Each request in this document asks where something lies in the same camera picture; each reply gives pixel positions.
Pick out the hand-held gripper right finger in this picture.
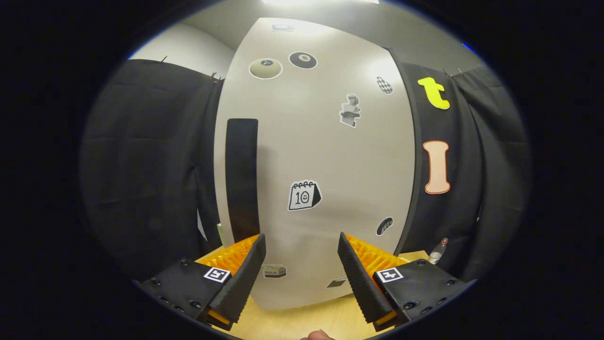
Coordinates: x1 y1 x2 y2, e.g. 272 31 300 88
337 232 466 332

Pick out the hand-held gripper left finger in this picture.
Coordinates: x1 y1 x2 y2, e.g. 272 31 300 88
137 233 267 331

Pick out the dark grey shoe cabinet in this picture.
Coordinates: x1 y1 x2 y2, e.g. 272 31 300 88
386 46 424 255

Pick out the beige shoe cabinet door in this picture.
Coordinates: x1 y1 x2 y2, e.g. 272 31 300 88
213 17 416 311

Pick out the clear plastic water bottle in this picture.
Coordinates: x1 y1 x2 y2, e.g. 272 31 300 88
428 238 449 265

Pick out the black backdrop cloth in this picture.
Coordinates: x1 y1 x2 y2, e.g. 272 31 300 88
79 47 531 284

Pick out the large ceiling light panel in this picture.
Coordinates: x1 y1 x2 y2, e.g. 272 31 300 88
262 0 380 6

